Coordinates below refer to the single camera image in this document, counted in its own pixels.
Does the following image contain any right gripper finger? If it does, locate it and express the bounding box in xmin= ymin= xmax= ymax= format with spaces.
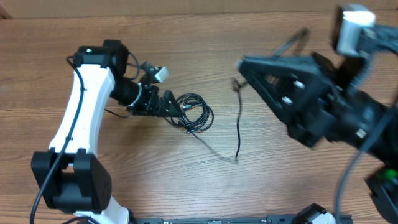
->
xmin=272 ymin=27 xmax=310 ymax=57
xmin=238 ymin=55 xmax=330 ymax=124

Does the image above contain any thin black USB cable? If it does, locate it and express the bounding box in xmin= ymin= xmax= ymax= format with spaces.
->
xmin=231 ymin=77 xmax=249 ymax=162

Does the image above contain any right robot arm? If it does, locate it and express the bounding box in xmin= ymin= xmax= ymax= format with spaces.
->
xmin=238 ymin=25 xmax=397 ymax=223

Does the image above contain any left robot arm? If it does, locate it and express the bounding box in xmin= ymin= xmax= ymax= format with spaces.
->
xmin=31 ymin=40 xmax=182 ymax=223

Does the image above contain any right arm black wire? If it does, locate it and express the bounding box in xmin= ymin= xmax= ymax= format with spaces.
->
xmin=334 ymin=105 xmax=398 ymax=224

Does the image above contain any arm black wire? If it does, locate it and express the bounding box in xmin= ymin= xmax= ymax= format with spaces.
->
xmin=334 ymin=105 xmax=398 ymax=224
xmin=29 ymin=55 xmax=100 ymax=224

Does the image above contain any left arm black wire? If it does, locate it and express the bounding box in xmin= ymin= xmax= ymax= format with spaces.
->
xmin=29 ymin=55 xmax=100 ymax=224

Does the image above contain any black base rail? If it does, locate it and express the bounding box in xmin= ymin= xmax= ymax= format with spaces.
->
xmin=132 ymin=213 xmax=353 ymax=224

